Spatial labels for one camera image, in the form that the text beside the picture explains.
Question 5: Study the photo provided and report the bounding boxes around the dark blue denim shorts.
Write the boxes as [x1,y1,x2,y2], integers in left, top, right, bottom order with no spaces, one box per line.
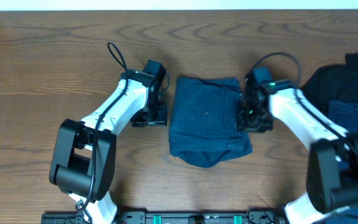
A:
[168,77,253,168]

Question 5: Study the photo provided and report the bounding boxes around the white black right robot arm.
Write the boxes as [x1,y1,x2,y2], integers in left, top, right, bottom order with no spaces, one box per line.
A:
[236,67,358,223]

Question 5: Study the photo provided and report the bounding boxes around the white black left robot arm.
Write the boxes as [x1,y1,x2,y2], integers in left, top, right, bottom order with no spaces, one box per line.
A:
[42,60,167,223]

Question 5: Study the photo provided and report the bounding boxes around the black garment on right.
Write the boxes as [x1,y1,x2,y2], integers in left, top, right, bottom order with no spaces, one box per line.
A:
[301,53,358,114]

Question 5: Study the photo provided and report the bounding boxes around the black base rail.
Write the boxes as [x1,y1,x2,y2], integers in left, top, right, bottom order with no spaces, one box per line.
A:
[40,210,288,224]

